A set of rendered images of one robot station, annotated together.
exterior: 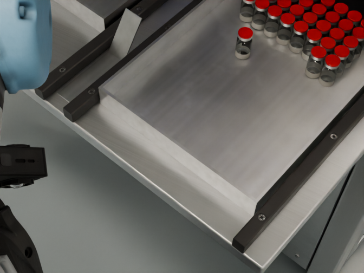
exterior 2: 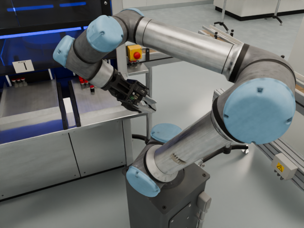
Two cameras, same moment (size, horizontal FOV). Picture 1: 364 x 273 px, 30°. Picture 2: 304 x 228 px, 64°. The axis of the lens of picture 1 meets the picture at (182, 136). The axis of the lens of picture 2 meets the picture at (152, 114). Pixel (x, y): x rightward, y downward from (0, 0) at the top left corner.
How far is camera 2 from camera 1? 0.71 m
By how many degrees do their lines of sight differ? 43
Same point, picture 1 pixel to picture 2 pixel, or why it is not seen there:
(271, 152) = not seen: hidden behind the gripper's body
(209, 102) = (100, 103)
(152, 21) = not seen: hidden behind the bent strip
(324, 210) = (121, 138)
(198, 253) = (99, 191)
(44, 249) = not seen: outside the picture
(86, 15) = (51, 111)
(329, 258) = (130, 151)
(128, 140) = (96, 119)
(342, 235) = (129, 140)
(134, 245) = (82, 207)
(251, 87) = (103, 96)
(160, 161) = (107, 116)
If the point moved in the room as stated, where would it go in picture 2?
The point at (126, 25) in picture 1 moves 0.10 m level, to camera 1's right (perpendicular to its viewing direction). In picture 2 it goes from (66, 102) to (81, 92)
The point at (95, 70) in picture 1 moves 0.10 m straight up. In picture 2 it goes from (69, 117) to (64, 99)
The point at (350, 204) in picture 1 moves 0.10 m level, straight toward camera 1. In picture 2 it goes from (126, 128) to (133, 136)
